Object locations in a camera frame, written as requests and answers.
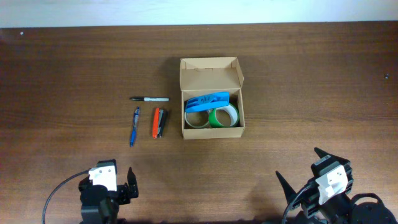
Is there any white tape roll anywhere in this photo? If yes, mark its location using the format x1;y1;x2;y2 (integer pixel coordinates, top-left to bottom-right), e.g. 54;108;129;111
184;110;210;129

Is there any open cardboard box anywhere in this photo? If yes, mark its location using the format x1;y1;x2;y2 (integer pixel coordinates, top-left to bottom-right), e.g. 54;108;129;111
180;57;246;140

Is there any orange black stapler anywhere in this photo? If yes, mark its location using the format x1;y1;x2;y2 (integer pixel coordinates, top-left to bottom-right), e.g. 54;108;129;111
152;108;169;139

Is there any green tape roll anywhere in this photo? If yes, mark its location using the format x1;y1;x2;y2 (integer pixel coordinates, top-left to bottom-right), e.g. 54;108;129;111
208;103;239;128

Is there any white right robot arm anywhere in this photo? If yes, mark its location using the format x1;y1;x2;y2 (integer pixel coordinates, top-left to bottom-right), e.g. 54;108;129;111
275;147;397;224

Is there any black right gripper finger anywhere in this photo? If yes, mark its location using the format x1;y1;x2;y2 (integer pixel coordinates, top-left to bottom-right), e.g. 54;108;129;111
314;147;335;159
275;171;301;210

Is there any blue pen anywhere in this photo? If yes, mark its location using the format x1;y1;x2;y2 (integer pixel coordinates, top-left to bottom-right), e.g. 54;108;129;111
129;107;140;147

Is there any black silver marker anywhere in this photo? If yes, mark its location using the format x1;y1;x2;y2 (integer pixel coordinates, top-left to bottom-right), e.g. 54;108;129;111
130;96;170;101

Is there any blue plastic case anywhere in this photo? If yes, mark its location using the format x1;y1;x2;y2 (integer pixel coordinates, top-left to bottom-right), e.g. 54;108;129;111
185;91;229;113

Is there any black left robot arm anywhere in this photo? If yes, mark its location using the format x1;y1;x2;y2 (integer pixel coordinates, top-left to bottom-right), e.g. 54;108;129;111
78;159;139;224

